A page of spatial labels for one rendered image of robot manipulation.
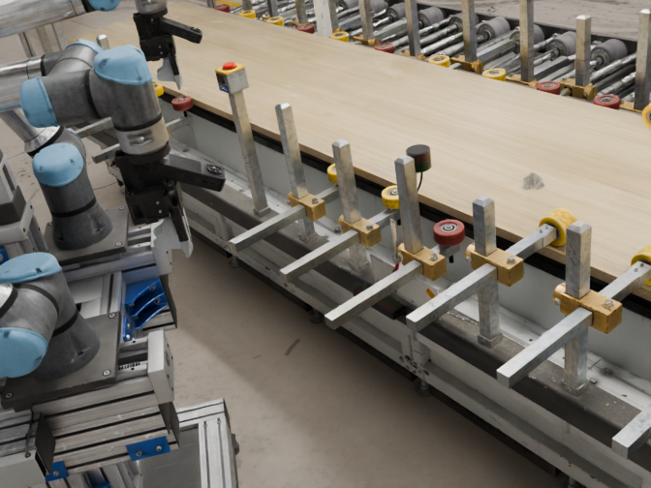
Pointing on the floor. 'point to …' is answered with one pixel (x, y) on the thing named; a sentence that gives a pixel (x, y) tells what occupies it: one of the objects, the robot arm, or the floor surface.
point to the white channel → (323, 17)
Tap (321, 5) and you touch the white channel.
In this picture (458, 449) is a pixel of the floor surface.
